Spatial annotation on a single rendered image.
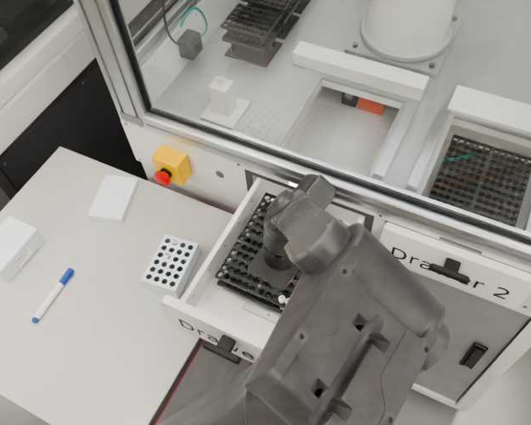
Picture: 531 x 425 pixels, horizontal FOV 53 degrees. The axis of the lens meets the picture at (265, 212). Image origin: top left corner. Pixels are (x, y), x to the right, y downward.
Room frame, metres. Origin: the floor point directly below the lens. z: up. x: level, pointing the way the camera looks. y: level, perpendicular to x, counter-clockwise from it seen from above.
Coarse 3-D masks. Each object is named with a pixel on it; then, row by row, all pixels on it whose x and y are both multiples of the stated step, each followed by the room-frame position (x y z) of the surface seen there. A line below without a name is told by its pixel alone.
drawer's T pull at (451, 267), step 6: (432, 264) 0.46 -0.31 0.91; (444, 264) 0.46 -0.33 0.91; (450, 264) 0.46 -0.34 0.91; (456, 264) 0.46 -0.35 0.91; (432, 270) 0.45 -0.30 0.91; (438, 270) 0.45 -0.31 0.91; (444, 270) 0.44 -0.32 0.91; (450, 270) 0.44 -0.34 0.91; (456, 270) 0.44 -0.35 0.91; (450, 276) 0.43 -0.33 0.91; (456, 276) 0.43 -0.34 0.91; (462, 276) 0.43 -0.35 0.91; (468, 282) 0.42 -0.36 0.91
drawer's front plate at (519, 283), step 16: (384, 224) 0.55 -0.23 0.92; (384, 240) 0.54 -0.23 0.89; (400, 240) 0.52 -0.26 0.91; (416, 240) 0.51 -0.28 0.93; (432, 240) 0.50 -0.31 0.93; (400, 256) 0.52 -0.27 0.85; (416, 256) 0.50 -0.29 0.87; (432, 256) 0.49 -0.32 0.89; (448, 256) 0.47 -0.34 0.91; (464, 256) 0.46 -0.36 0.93; (480, 256) 0.46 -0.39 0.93; (432, 272) 0.48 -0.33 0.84; (464, 272) 0.45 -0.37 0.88; (480, 272) 0.44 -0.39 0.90; (496, 272) 0.43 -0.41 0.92; (512, 272) 0.42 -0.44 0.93; (464, 288) 0.44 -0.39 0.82; (480, 288) 0.43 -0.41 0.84; (496, 288) 0.42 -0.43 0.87; (512, 288) 0.41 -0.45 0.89; (528, 288) 0.39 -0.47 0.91; (512, 304) 0.40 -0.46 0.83
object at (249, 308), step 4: (244, 304) 0.44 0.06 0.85; (248, 304) 0.44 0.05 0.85; (252, 304) 0.44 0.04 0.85; (244, 308) 0.44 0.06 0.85; (248, 308) 0.44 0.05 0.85; (252, 308) 0.44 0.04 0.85; (256, 308) 0.43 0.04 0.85; (252, 312) 0.43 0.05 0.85; (256, 312) 0.43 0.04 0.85; (260, 312) 0.43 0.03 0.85; (264, 312) 0.42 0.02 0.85; (268, 312) 0.42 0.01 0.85; (260, 316) 0.42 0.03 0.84; (264, 316) 0.42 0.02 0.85; (268, 316) 0.41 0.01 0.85; (272, 316) 0.41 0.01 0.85; (276, 316) 0.41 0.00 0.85; (268, 320) 0.41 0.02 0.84; (272, 320) 0.41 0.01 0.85; (276, 320) 0.40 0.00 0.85
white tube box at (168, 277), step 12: (168, 240) 0.65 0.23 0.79; (180, 240) 0.64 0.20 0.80; (156, 252) 0.62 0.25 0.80; (180, 252) 0.62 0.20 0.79; (192, 252) 0.61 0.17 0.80; (156, 264) 0.60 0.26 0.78; (168, 264) 0.58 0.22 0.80; (180, 264) 0.58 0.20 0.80; (192, 264) 0.59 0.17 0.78; (144, 276) 0.56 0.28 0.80; (156, 276) 0.56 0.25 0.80; (168, 276) 0.56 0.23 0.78; (180, 276) 0.55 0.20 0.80; (156, 288) 0.53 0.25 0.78; (168, 288) 0.52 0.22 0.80; (180, 288) 0.53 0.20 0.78
